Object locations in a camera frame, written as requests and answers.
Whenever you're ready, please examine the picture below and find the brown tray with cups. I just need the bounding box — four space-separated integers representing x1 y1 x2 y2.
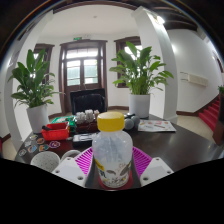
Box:
73 108 101 134

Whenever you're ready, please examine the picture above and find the green plant in white pot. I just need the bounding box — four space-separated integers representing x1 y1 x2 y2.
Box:
108 40 175 119
7 48 61 134

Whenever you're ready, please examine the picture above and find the white wall radiator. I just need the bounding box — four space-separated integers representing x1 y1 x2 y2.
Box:
179 71 210 88

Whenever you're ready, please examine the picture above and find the dark wooden glazed door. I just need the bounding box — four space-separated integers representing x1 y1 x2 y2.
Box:
58 39 108 114

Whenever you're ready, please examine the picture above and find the dark wooden framed window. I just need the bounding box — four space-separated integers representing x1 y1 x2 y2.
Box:
32 43 55 89
113 35 143 89

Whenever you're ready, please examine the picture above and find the red plastic box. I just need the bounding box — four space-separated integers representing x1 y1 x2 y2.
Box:
40 121 71 142

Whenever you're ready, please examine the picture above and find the white speckled mug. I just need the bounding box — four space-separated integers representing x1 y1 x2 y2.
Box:
29 149 82 173

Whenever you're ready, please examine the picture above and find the clear bottle with yellow cap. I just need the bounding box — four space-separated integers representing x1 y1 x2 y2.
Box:
91 111 134 189

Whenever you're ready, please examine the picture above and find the white printed paper sheet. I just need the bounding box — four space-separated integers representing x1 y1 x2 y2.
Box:
137 119 177 133

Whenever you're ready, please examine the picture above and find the green box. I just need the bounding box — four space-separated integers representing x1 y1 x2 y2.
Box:
51 114 78 129

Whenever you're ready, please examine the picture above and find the red carpeted staircase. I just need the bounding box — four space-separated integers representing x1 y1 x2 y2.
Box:
198 94 223 133

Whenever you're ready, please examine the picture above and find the black chair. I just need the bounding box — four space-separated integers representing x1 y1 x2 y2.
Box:
69 88 108 116

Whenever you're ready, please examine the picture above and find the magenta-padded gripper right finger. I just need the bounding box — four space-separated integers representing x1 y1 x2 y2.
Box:
129 145 175 188

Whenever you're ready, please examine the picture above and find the flat black device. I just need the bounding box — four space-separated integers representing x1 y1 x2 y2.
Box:
72 132 98 144

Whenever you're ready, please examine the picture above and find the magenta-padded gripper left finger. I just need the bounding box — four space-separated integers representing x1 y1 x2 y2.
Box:
52 146 100 190

